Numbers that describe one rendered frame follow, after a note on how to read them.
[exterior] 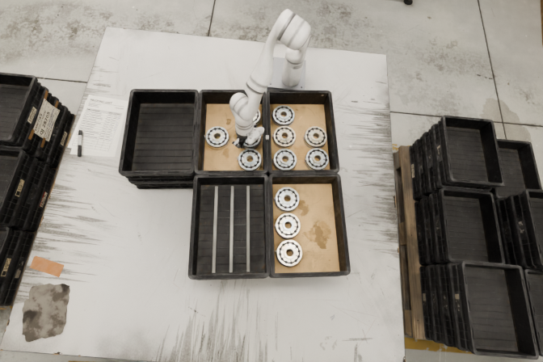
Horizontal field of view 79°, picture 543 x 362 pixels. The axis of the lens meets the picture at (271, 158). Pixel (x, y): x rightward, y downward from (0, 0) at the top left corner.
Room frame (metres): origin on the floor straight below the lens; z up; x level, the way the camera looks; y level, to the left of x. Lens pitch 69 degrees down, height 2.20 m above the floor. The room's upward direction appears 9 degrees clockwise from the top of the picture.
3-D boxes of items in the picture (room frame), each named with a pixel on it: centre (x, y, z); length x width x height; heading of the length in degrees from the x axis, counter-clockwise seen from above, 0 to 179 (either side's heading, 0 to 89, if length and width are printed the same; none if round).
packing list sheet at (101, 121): (0.63, 0.87, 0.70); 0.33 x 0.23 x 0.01; 4
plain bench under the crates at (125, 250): (0.48, 0.18, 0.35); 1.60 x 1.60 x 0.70; 4
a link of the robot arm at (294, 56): (1.00, -0.04, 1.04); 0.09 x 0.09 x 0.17; 86
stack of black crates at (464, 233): (0.47, -1.12, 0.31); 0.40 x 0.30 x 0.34; 4
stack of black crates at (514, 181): (0.90, -1.49, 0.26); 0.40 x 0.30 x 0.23; 4
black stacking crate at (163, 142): (0.55, 0.48, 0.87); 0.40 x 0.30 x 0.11; 10
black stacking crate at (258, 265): (0.21, 0.12, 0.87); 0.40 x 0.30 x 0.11; 10
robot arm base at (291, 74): (1.00, -0.03, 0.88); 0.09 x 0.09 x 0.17; 7
